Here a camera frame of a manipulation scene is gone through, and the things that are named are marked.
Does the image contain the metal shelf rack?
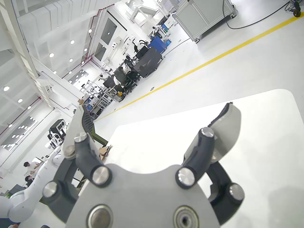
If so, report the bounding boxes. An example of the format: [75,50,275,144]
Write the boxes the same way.
[81,81,124,118]

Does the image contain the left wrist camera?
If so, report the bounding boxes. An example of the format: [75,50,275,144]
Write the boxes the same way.
[48,119,66,141]

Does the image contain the black cable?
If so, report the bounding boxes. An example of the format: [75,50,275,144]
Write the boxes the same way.
[222,0,291,29]

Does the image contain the black partition panel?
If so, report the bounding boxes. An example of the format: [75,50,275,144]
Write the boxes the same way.
[133,47,164,77]

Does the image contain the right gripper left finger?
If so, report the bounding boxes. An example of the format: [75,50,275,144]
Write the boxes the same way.
[43,104,113,223]

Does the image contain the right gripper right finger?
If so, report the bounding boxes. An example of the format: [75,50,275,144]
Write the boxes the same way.
[176,102,245,225]

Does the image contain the blue bin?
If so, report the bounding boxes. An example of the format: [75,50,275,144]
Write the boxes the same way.
[148,35,170,54]

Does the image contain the aluminium frame cabinet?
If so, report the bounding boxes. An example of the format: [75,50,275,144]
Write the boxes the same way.
[175,0,238,43]

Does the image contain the small brown carton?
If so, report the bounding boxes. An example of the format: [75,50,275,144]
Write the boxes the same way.
[99,144,113,162]

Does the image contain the person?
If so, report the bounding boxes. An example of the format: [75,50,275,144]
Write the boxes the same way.
[23,161,40,175]
[24,176,36,188]
[114,64,133,89]

